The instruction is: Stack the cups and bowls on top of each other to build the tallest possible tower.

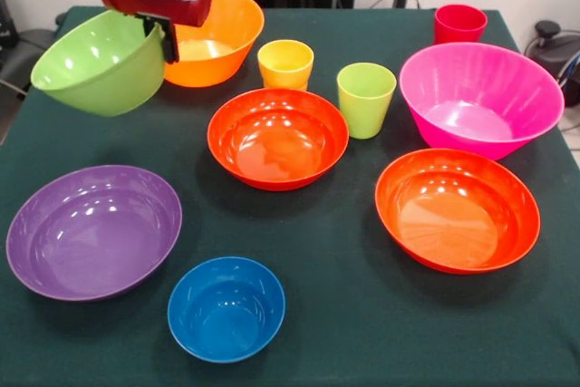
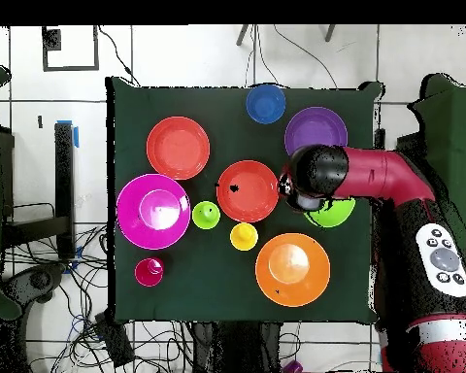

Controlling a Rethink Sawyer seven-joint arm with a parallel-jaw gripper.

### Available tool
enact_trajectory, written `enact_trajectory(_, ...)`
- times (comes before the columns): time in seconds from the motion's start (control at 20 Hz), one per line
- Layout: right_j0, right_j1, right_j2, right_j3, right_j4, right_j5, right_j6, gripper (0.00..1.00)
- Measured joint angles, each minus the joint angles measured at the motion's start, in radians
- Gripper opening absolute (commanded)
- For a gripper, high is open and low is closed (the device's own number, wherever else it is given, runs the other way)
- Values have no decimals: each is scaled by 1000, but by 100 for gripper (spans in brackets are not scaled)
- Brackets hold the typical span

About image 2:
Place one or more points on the purple plastic bowl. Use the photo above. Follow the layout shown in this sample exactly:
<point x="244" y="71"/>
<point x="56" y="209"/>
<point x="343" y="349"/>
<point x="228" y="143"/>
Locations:
<point x="314" y="130"/>

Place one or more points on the purple small object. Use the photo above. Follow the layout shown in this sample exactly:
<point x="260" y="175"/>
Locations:
<point x="293" y="367"/>

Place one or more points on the dark green tablecloth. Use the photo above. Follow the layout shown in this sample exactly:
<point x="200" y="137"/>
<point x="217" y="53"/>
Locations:
<point x="202" y="105"/>

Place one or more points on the red plastic bowl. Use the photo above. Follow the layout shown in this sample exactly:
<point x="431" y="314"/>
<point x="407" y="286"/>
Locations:
<point x="178" y="147"/>
<point x="248" y="206"/>

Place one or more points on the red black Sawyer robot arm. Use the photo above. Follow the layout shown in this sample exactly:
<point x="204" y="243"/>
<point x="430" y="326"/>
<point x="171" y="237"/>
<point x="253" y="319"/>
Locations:
<point x="384" y="175"/>

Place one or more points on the black square floor frame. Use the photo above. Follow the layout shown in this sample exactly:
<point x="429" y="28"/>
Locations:
<point x="70" y="68"/>

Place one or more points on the pink plastic bowl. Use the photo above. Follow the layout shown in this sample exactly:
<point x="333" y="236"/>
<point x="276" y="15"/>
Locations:
<point x="132" y="217"/>

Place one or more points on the blue plastic bowl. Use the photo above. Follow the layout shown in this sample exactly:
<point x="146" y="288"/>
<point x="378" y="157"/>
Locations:
<point x="266" y="103"/>

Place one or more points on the blue tape strip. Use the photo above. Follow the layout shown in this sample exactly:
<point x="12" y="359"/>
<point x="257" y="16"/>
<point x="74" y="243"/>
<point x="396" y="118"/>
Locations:
<point x="76" y="136"/>

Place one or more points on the green plastic cup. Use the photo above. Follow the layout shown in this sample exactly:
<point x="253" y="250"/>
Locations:
<point x="204" y="218"/>

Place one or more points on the yellow plastic cup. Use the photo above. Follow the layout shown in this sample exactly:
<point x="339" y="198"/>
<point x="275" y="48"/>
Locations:
<point x="244" y="237"/>

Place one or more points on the red plastic cup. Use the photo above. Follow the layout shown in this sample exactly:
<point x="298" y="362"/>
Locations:
<point x="145" y="274"/>

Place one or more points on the grey tripod leg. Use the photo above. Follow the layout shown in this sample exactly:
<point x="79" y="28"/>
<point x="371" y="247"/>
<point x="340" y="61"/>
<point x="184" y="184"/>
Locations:
<point x="242" y="35"/>
<point x="329" y="33"/>

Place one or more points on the black power strip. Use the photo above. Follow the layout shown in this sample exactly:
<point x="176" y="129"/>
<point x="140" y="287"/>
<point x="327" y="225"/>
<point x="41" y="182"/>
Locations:
<point x="114" y="342"/>

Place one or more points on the green plastic bowl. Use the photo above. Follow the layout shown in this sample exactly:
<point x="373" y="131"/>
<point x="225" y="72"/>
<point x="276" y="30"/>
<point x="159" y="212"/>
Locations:
<point x="334" y="215"/>

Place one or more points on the black metal stand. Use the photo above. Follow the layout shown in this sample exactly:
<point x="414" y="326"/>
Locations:
<point x="409" y="145"/>
<point x="64" y="175"/>

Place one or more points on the orange plastic bowl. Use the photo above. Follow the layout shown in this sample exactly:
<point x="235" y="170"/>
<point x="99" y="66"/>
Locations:
<point x="299" y="283"/>

